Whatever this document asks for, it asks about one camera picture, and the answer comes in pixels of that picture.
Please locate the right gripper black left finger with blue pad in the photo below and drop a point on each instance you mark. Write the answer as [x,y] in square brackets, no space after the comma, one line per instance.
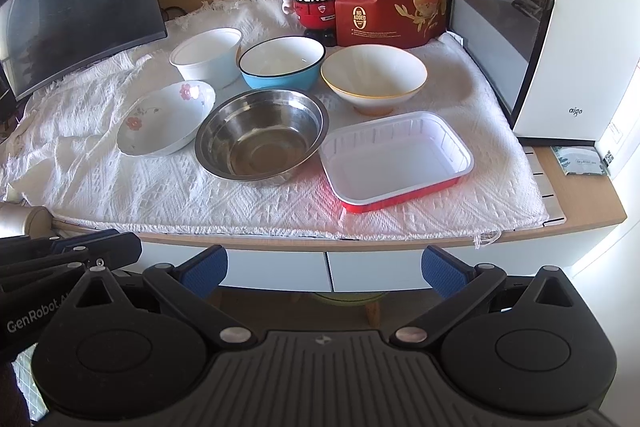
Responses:
[182,291]

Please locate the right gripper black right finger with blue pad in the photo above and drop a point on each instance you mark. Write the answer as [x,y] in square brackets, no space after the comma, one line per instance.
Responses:
[463,290]

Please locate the stainless steel bowl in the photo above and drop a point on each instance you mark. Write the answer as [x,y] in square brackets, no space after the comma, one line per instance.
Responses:
[262,137]

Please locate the white floral shallow bowl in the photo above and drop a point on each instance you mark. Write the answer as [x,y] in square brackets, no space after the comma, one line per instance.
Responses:
[165,120]

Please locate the white bowl yellow rim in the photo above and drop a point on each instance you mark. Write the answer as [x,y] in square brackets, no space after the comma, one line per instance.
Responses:
[373,78]

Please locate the blue enamel bowl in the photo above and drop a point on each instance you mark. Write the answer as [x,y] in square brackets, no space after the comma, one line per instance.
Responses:
[288,62]

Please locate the white woven tablecloth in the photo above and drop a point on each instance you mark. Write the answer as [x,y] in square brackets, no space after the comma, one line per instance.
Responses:
[63,155]

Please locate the red foil tray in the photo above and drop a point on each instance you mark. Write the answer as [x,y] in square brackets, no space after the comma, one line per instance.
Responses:
[391,160]

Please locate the small green white packet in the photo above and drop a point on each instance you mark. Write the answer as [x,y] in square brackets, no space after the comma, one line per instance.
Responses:
[579,160]

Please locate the white paper bowl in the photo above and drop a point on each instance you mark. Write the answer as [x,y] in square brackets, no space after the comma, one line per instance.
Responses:
[211,56]

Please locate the black curved monitor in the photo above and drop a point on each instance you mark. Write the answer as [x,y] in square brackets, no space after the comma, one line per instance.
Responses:
[44,40]

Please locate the white computer case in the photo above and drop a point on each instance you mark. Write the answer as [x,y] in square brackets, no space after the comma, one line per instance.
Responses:
[559,68]

